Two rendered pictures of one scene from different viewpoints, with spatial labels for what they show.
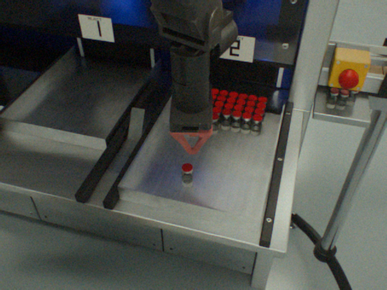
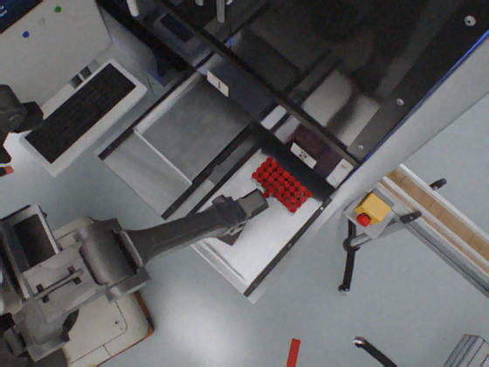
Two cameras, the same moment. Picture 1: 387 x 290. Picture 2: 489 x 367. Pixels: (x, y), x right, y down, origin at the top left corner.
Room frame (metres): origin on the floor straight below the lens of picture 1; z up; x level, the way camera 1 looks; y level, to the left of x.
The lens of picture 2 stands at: (0.33, -0.08, 2.14)
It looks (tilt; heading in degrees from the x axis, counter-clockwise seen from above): 74 degrees down; 19
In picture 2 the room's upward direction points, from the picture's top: 8 degrees clockwise
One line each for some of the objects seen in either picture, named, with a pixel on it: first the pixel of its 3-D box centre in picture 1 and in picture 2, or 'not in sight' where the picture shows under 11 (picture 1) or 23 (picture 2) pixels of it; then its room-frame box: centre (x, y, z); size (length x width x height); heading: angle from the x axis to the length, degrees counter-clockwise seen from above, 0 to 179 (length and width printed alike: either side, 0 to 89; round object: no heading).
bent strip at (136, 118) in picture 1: (127, 139); (204, 186); (0.60, 0.14, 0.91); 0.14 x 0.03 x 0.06; 164
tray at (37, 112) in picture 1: (87, 90); (199, 120); (0.79, 0.26, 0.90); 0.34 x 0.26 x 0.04; 164
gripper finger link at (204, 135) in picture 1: (191, 128); not in sight; (0.50, 0.00, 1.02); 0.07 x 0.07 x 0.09; 88
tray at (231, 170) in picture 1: (210, 146); (253, 214); (0.59, -0.04, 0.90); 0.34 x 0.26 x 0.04; 163
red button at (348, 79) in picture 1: (348, 78); (364, 218); (0.70, -0.33, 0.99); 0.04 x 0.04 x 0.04; 74
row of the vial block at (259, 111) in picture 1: (223, 112); (278, 189); (0.70, -0.07, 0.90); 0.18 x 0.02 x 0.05; 73
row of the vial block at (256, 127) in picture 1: (221, 118); (272, 194); (0.68, -0.06, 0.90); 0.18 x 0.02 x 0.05; 73
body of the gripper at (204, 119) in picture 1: (191, 93); (230, 222); (0.50, 0.00, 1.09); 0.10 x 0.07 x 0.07; 178
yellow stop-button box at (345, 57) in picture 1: (348, 67); (373, 207); (0.74, -0.34, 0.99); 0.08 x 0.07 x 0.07; 164
